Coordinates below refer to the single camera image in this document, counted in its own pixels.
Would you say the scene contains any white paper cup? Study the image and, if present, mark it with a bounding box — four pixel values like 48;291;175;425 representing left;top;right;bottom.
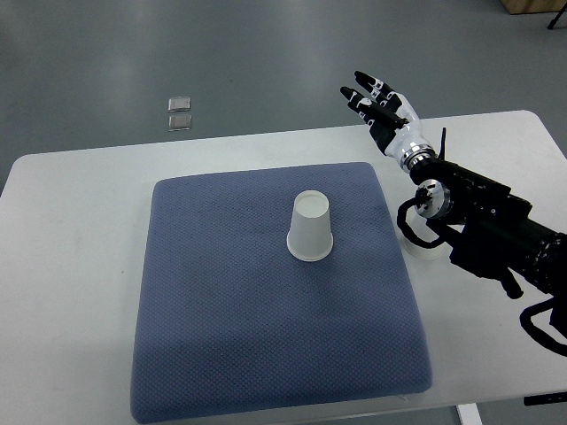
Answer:
401;209;447;260
286;189;334;262

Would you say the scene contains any lower metal floor plate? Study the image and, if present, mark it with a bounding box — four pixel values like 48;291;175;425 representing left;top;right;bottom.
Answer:
168;113;192;132

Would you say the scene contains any metal floor plate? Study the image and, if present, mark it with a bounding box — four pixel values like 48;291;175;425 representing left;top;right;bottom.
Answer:
168;113;192;132
167;96;191;112

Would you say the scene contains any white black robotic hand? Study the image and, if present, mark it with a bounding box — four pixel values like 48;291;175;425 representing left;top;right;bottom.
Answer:
340;71;435;172

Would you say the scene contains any blue fabric cushion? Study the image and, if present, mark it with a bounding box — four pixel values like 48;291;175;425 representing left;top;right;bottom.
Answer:
130;162;432;423

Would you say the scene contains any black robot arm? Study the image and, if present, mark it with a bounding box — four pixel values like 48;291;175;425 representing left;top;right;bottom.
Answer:
397;148;566;299

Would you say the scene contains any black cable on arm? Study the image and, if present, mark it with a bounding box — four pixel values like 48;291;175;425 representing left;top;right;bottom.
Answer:
396;198;446;250

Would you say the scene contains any cardboard box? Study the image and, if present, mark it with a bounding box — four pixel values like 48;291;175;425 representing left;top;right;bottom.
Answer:
501;0;565;15

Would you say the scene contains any white table leg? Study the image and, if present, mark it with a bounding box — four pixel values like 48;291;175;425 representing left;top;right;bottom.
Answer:
456;403;483;425

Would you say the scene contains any black tripod leg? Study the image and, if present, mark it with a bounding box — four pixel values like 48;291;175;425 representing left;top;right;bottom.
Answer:
547;5;566;30

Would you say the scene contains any upper metal floor plate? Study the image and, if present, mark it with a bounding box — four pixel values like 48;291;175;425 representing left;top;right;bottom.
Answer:
167;96;191;112

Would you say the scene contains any white paper cup on cushion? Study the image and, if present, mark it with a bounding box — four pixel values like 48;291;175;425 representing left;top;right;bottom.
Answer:
286;189;334;262

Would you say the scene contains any black table control panel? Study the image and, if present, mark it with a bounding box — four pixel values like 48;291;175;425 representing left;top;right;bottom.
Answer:
524;391;567;406

